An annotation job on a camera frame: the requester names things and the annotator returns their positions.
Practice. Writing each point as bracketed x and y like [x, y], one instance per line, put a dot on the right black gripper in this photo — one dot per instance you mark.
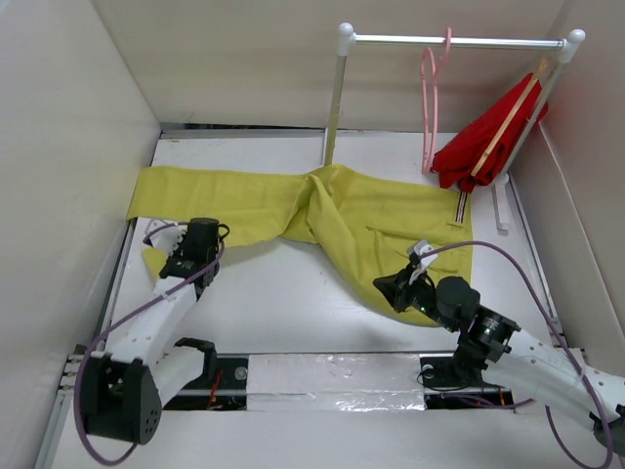
[395, 287]

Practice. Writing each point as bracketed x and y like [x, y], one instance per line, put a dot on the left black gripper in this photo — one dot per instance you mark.
[177, 251]

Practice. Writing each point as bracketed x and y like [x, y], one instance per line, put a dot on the yellow-green trousers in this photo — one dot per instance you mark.
[363, 224]

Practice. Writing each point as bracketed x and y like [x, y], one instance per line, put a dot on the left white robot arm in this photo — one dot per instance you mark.
[123, 389]

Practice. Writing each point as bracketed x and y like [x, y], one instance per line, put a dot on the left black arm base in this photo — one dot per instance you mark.
[222, 384]

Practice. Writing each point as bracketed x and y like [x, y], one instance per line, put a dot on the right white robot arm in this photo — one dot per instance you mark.
[494, 349]

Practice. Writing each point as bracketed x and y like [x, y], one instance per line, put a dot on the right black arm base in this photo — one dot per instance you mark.
[450, 385]

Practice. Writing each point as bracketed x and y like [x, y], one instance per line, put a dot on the red shorts on hanger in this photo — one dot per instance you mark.
[455, 162]

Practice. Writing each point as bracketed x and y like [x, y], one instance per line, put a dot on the wooden clothes hanger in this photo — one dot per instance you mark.
[535, 77]

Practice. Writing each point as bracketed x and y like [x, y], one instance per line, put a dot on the pink plastic clothes hanger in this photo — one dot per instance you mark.
[430, 69]

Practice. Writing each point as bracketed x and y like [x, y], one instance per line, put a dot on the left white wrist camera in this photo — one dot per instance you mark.
[164, 235]

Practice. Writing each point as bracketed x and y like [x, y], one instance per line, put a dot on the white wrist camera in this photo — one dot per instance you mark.
[421, 256]
[164, 235]

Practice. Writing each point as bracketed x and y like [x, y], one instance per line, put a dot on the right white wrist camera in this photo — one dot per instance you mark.
[421, 256]

